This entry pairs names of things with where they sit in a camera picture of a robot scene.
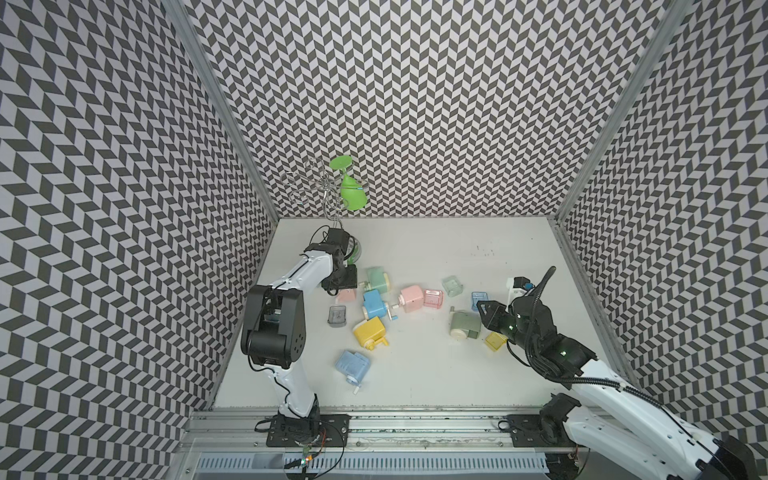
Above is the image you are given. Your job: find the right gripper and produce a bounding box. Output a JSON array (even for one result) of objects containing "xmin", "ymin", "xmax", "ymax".
[{"xmin": 476, "ymin": 298, "xmax": 538, "ymax": 355}]

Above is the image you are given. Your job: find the pink transparent tray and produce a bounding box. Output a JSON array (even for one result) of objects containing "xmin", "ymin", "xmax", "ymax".
[{"xmin": 423, "ymin": 289, "xmax": 444, "ymax": 309}]

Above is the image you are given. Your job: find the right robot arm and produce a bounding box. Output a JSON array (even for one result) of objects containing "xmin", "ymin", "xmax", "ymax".
[{"xmin": 477, "ymin": 295, "xmax": 759, "ymax": 479}]

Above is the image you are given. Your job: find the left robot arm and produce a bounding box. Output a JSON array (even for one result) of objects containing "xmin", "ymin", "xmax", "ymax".
[{"xmin": 240, "ymin": 226, "xmax": 357, "ymax": 420}]

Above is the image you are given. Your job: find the mint green pencil sharpener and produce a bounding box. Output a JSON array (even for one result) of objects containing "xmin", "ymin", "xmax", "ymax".
[{"xmin": 364, "ymin": 266, "xmax": 391, "ymax": 295}]

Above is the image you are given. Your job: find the yellow transparent tray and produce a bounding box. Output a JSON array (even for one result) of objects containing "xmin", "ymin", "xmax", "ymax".
[{"xmin": 484, "ymin": 332, "xmax": 507, "ymax": 352}]

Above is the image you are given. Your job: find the grey transparent tray left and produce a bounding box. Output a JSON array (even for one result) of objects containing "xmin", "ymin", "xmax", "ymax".
[{"xmin": 327, "ymin": 305, "xmax": 347, "ymax": 328}]

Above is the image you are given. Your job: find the blue transparent tray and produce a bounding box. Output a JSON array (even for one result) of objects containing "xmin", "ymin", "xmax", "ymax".
[{"xmin": 471, "ymin": 291, "xmax": 489, "ymax": 312}]

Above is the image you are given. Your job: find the yellow pencil sharpener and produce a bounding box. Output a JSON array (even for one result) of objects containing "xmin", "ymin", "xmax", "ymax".
[{"xmin": 352, "ymin": 317, "xmax": 389, "ymax": 351}]

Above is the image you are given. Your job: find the light blue pencil sharpener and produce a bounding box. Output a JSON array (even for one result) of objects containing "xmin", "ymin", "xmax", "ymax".
[{"xmin": 335, "ymin": 350, "xmax": 371, "ymax": 394}]

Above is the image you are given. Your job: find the green snack packet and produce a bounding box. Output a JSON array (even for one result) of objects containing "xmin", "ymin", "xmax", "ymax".
[{"xmin": 346, "ymin": 237, "xmax": 362, "ymax": 264}]

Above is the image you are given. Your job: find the green plastic cup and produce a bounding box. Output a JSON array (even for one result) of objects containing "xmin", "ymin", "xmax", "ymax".
[{"xmin": 329, "ymin": 155, "xmax": 368, "ymax": 211}]

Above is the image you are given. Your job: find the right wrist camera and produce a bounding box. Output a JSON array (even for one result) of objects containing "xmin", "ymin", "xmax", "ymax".
[{"xmin": 506, "ymin": 276, "xmax": 535, "ymax": 305}]

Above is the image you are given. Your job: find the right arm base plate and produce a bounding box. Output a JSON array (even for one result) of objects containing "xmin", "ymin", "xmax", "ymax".
[{"xmin": 505, "ymin": 414, "xmax": 576, "ymax": 448}]

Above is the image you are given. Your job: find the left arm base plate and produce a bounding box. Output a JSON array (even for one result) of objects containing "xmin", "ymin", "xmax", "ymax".
[{"xmin": 266, "ymin": 414, "xmax": 351, "ymax": 448}]

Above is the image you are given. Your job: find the aluminium front rail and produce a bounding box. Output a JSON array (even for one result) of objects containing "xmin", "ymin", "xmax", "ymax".
[{"xmin": 176, "ymin": 407, "xmax": 574, "ymax": 453}]

